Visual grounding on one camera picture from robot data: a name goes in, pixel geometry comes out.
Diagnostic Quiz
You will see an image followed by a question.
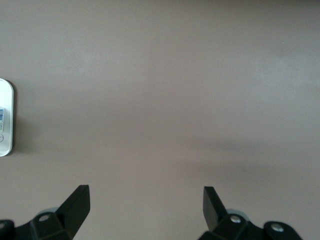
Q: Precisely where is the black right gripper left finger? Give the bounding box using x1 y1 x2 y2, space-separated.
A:
0 184 91 240

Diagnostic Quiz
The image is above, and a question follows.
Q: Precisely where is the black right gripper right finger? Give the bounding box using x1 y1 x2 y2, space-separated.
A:
198 186 303 240

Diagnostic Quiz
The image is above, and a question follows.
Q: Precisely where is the blue white milk carton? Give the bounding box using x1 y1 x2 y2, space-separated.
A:
0 105 6 145

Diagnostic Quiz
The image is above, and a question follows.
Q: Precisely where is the white rabbit print tray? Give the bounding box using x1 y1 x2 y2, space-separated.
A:
0 78 14 157

